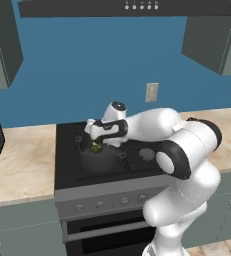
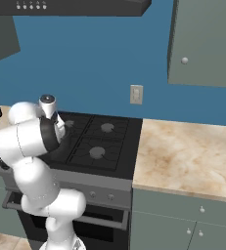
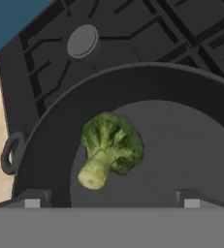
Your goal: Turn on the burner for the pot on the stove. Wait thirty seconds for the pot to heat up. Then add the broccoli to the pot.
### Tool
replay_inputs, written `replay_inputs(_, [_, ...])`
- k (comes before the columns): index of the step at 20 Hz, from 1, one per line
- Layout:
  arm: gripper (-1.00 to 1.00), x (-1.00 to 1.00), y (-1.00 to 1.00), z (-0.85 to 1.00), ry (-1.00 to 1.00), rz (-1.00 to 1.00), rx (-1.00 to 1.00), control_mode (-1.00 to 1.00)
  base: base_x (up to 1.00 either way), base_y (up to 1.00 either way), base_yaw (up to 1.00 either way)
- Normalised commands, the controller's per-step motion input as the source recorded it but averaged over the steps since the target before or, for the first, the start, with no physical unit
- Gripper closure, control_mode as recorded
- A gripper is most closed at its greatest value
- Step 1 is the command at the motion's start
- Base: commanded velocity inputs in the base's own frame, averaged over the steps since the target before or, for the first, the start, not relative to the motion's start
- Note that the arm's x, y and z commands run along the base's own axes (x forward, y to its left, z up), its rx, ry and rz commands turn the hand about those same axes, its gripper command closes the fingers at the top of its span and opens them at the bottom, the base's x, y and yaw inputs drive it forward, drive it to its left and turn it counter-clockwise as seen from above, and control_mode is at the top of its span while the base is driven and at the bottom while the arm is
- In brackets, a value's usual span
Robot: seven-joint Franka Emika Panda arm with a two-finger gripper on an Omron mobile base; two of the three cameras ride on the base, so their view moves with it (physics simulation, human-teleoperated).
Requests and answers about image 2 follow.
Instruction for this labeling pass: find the grey-green base cupboard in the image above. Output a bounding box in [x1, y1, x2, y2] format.
[0, 165, 28, 239]

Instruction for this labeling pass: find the grey-green wall cupboard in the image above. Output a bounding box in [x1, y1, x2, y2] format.
[0, 15, 22, 66]

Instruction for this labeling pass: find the grey-green wall cupboard door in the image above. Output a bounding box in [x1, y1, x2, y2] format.
[166, 0, 226, 89]

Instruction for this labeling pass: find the dark range hood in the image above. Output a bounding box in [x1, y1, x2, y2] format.
[0, 0, 153, 18]

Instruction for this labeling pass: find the grey oven door handle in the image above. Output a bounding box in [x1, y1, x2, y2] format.
[1, 190, 130, 231]

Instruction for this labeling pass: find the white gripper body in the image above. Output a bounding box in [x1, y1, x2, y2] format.
[53, 111, 68, 140]

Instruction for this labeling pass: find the black gas stove range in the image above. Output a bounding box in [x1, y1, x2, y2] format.
[0, 110, 144, 250]

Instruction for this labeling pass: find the grey-green base cupboard door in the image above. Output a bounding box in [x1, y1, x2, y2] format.
[186, 222, 226, 250]
[129, 210, 198, 250]

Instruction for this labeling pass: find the black oven door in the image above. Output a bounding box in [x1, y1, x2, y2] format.
[16, 208, 132, 250]

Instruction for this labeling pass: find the beige wall switch plate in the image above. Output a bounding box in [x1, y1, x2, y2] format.
[129, 84, 144, 106]

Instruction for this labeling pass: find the grey-green drawer front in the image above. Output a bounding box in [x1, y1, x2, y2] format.
[131, 187, 226, 229]

